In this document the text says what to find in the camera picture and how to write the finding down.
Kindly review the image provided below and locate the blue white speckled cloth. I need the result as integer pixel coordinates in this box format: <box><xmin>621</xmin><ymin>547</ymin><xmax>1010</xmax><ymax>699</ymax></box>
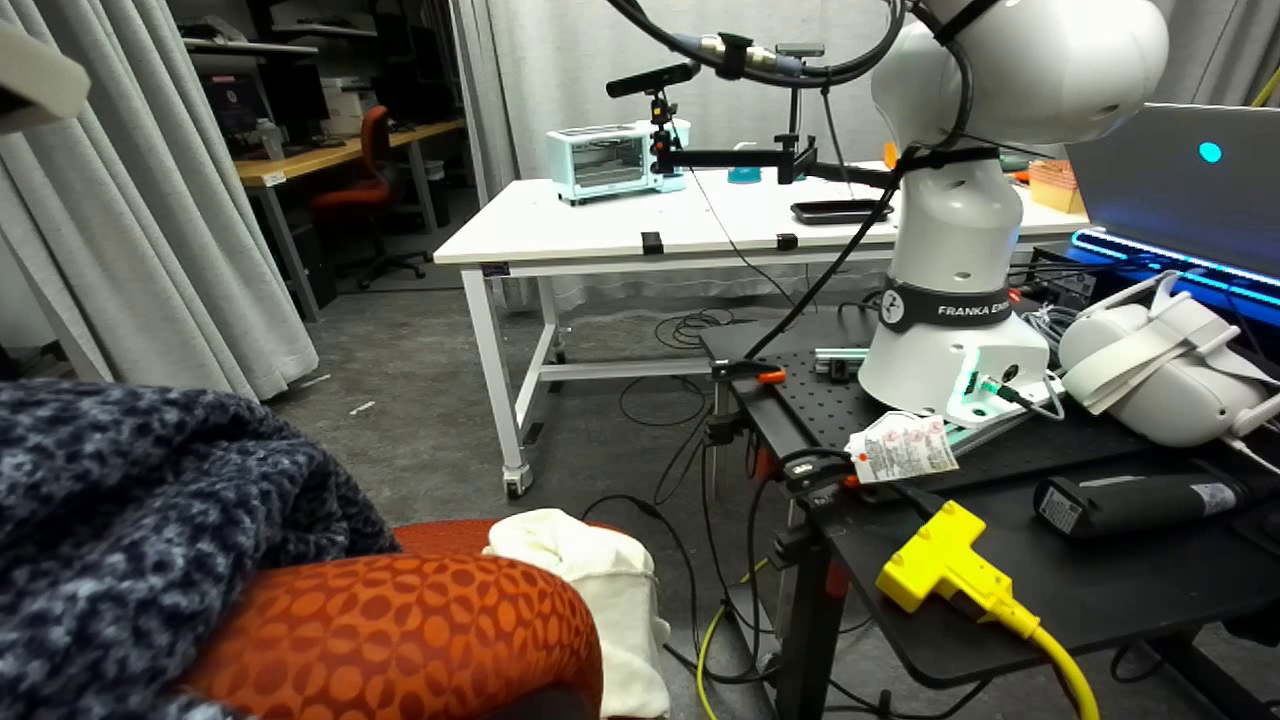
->
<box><xmin>0</xmin><ymin>380</ymin><xmax>400</xmax><ymax>720</ymax></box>

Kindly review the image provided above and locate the white crumpled cloth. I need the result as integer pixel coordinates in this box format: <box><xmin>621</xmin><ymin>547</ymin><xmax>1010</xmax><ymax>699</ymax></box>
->
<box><xmin>478</xmin><ymin>505</ymin><xmax>677</xmax><ymax>720</ymax></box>

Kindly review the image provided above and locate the orange office chair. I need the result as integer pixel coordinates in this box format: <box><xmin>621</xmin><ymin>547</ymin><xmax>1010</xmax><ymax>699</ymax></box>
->
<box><xmin>313</xmin><ymin>102</ymin><xmax>433</xmax><ymax>283</ymax></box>

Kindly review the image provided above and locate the white metal-leg table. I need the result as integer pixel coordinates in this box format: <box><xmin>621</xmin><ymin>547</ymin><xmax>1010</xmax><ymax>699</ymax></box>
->
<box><xmin>430</xmin><ymin>165</ymin><xmax>1095</xmax><ymax>501</ymax></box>

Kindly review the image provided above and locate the flat black tablet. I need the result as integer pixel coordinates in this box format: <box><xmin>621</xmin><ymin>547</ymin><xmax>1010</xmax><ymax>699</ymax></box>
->
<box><xmin>788</xmin><ymin>195</ymin><xmax>895</xmax><ymax>229</ymax></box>

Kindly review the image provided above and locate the white printed paper tag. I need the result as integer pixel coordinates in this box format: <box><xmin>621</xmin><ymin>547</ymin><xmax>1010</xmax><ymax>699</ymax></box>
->
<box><xmin>844</xmin><ymin>410</ymin><xmax>966</xmax><ymax>487</ymax></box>

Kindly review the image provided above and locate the white backdrop curtain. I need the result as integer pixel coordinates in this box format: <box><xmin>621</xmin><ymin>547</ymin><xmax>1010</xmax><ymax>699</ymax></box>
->
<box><xmin>443</xmin><ymin>0</ymin><xmax>936</xmax><ymax>204</ymax></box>

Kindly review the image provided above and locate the wooden top desk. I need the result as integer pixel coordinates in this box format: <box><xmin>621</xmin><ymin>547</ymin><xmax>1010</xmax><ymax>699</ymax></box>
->
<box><xmin>233</xmin><ymin>117</ymin><xmax>472</xmax><ymax>326</ymax></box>

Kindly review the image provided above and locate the orange object on table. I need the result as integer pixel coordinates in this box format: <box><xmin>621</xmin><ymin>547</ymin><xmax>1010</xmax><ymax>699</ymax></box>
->
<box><xmin>1015</xmin><ymin>157</ymin><xmax>1088</xmax><ymax>222</ymax></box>

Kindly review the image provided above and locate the dark storage shelf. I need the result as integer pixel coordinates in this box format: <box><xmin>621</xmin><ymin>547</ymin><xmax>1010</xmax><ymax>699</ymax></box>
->
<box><xmin>173</xmin><ymin>0</ymin><xmax>464</xmax><ymax>154</ymax></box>

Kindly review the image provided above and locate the grey pleated curtain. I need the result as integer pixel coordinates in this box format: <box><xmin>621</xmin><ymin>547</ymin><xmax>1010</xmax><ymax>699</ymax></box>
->
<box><xmin>0</xmin><ymin>0</ymin><xmax>323</xmax><ymax>404</ymax></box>

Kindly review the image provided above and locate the black handheld device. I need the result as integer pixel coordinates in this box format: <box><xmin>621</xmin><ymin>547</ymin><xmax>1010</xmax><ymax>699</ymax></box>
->
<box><xmin>1034</xmin><ymin>466</ymin><xmax>1265</xmax><ymax>546</ymax></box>

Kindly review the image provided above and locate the black robot bench table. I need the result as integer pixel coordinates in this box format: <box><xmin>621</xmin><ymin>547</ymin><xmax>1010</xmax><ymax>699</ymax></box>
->
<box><xmin>695</xmin><ymin>311</ymin><xmax>1280</xmax><ymax>720</ymax></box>

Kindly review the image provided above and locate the white VR headset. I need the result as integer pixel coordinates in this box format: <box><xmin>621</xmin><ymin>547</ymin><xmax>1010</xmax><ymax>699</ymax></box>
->
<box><xmin>1058</xmin><ymin>271</ymin><xmax>1280</xmax><ymax>451</ymax></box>

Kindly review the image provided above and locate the open laptop blue light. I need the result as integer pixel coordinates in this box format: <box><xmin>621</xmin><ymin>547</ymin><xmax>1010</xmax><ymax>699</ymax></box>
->
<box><xmin>1065</xmin><ymin>102</ymin><xmax>1280</xmax><ymax>337</ymax></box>

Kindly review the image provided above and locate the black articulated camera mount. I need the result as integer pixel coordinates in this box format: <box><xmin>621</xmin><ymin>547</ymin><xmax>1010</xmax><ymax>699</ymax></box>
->
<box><xmin>647</xmin><ymin>91</ymin><xmax>904</xmax><ymax>191</ymax></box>

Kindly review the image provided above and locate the black stereo camera bar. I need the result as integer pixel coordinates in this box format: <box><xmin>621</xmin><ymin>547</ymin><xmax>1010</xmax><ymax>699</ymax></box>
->
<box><xmin>606</xmin><ymin>55</ymin><xmax>706</xmax><ymax>105</ymax></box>

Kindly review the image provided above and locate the black camera on post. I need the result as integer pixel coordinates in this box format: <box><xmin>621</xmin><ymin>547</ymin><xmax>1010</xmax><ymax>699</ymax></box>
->
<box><xmin>774</xmin><ymin>40</ymin><xmax>828</xmax><ymax>154</ymax></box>

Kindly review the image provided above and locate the yellow plug with cable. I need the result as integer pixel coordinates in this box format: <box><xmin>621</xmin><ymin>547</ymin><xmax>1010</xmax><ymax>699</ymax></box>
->
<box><xmin>873</xmin><ymin>495</ymin><xmax>1104</xmax><ymax>720</ymax></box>

